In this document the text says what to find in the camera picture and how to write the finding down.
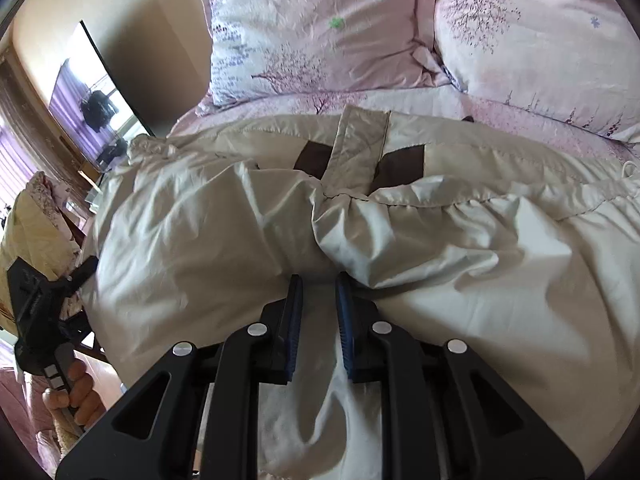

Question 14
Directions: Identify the beige puffer jacket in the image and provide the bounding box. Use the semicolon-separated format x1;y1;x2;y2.
82;106;639;479

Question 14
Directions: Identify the person's left hand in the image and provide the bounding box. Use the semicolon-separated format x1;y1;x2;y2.
42;360;106;430

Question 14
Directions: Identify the yellow floral bedding pile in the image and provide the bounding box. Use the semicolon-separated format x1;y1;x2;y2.
1;171;80;336

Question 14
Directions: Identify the black flat television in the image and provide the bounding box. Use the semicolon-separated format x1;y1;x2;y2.
48;22;150;172

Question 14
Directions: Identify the pink floral bed sheet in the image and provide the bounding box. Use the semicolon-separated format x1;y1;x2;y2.
170;86;639;162

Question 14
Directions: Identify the left floral pillow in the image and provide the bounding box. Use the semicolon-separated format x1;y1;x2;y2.
198;0;447;114

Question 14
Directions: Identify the floral pillow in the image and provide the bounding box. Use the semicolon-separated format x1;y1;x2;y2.
198;0;447;114
434;0;639;144

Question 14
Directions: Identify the right floral pillow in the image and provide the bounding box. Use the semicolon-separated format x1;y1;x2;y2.
434;0;639;144

